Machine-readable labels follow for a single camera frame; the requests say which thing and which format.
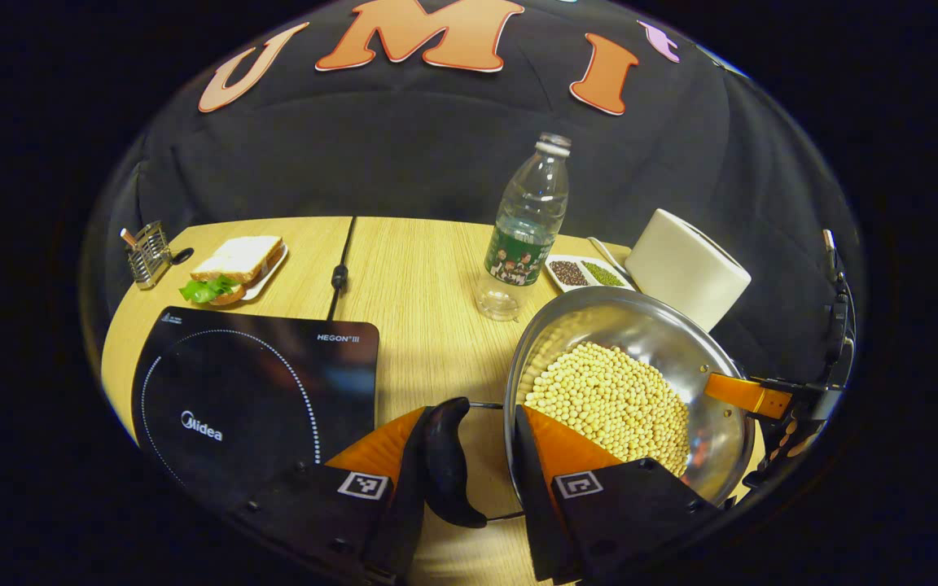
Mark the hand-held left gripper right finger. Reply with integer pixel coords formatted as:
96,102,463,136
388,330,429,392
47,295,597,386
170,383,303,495
512,405,724,586

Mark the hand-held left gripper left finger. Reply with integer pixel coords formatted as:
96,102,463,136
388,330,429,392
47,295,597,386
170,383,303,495
237,405,431,585

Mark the steel pot with black handle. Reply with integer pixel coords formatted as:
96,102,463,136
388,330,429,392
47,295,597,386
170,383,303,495
423,285,757,529

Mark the black induction cooktop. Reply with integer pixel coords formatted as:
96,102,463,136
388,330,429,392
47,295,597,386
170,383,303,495
130,305,381,512

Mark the pile of soybeans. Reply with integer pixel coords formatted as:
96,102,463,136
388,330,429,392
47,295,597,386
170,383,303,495
523,342,691,478

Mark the white spoon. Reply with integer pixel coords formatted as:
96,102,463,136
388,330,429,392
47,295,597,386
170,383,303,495
586,235,629,275

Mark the white divided bean dish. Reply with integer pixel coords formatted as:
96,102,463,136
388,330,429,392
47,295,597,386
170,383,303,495
544,253,638,293

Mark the white sandwich plate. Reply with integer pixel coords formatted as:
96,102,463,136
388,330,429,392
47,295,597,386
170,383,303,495
231,243,290,303

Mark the clear plastic water bottle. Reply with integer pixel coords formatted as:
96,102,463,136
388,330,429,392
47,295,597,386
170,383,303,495
475,132,573,323

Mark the sandwich with lettuce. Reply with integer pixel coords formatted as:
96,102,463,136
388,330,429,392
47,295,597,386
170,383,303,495
178,235,286,307

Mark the black backdrop cloth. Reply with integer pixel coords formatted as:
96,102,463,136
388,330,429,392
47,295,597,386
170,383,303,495
82,0,869,383

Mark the black power cable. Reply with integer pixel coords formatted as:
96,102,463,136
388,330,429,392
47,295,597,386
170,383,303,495
326,215,357,323

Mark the metal wire utensil holder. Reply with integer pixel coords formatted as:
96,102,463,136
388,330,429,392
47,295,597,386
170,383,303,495
119,220,174,291

